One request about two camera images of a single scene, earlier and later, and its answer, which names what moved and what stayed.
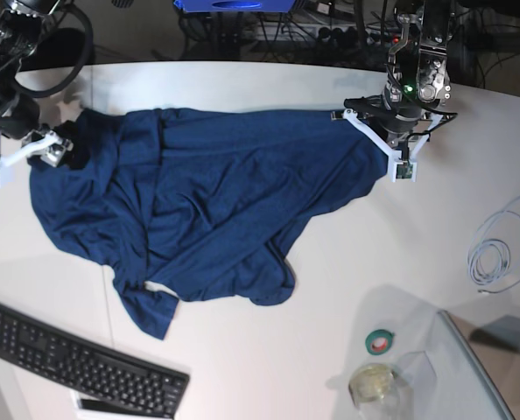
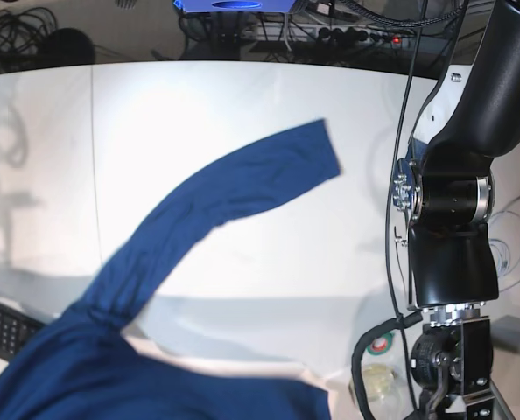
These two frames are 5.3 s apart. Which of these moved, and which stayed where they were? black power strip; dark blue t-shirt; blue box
Moved: dark blue t-shirt
Stayed: black power strip; blue box
